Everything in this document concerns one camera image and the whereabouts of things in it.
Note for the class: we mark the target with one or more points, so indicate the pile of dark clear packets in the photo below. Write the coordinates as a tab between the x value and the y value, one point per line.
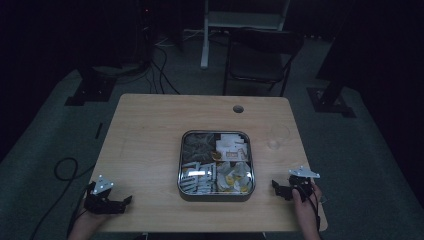
196	146

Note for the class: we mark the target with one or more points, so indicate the pile of yellow white packets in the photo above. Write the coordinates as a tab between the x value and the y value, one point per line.
235	178

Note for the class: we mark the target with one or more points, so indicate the white desk frame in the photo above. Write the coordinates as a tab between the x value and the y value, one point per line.
246	18

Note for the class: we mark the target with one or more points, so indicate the black folding chair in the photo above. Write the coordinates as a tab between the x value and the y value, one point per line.
263	53

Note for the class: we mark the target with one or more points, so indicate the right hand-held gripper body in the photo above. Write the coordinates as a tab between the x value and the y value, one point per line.
301	185

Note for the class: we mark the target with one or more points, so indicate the dark equipment tower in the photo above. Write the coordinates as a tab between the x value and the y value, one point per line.
144	30

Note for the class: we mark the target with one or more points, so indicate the person's left hand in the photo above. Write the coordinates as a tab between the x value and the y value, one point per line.
91	221

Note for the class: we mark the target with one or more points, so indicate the pile of white orange packets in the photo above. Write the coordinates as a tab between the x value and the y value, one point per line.
233	148

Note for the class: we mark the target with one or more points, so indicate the black stand base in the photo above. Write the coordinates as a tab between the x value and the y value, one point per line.
93	88
330	101

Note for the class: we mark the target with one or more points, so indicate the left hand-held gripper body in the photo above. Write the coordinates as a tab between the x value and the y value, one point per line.
100	203

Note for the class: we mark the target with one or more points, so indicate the clear lid with gold knob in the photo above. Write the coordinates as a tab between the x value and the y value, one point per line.
216	159

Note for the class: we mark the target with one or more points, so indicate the clear glass cup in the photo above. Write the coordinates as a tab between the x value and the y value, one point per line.
278	136

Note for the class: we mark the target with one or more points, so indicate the person's right hand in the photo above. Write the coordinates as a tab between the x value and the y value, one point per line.
305	208

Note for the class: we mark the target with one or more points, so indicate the dark square compartment box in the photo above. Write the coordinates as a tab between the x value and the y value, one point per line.
216	198

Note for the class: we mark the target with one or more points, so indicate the pile of white stick sachets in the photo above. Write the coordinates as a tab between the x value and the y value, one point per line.
198	178

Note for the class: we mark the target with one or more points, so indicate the black strip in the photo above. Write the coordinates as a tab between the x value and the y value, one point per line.
98	130

